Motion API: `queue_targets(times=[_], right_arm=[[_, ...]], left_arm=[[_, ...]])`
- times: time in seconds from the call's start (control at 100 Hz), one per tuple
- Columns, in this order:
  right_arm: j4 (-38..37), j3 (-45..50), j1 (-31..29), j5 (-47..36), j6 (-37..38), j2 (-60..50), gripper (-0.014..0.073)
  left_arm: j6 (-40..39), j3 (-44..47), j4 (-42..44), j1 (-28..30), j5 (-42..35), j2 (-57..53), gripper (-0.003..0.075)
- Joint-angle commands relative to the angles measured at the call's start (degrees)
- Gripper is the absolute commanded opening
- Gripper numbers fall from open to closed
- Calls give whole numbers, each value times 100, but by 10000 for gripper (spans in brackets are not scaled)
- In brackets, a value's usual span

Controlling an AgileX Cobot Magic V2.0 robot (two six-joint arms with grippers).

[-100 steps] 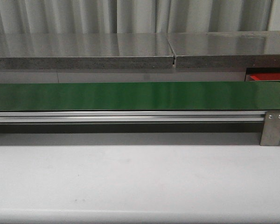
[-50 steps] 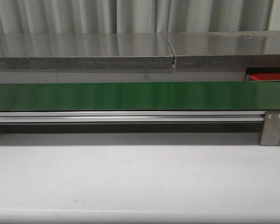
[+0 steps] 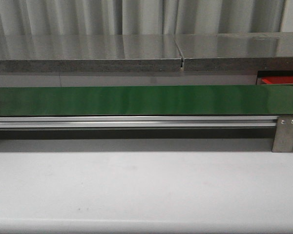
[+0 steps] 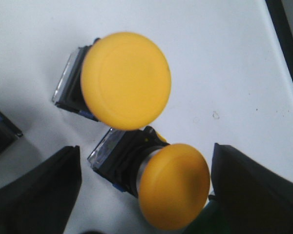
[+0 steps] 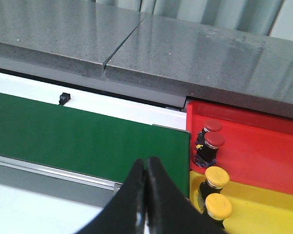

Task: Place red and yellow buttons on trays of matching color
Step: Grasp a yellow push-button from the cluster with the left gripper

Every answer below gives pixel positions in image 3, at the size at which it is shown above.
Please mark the grey stone slab left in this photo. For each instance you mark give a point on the grey stone slab left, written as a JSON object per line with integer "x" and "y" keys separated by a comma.
{"x": 89, "y": 54}

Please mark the grey stone slab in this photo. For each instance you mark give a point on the grey stone slab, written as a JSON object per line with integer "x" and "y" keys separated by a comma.
{"x": 237, "y": 52}
{"x": 89, "y": 54}

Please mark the green conveyor belt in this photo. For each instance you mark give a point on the green conveyor belt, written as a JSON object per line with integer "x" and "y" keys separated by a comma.
{"x": 147, "y": 100}

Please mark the red plastic tray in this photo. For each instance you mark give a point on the red plastic tray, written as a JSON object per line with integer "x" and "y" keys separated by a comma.
{"x": 278, "y": 80}

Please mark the grey stone slab right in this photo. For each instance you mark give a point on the grey stone slab right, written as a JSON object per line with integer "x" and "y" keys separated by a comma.
{"x": 237, "y": 52}

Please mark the white pleated curtain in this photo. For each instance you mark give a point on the white pleated curtain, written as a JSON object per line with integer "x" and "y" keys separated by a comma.
{"x": 147, "y": 17}

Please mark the steel conveyor support bracket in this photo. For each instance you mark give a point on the steel conveyor support bracket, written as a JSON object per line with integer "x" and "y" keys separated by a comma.
{"x": 283, "y": 139}

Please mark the aluminium conveyor side rail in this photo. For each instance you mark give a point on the aluminium conveyor side rail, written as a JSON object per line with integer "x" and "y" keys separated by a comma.
{"x": 137, "y": 121}

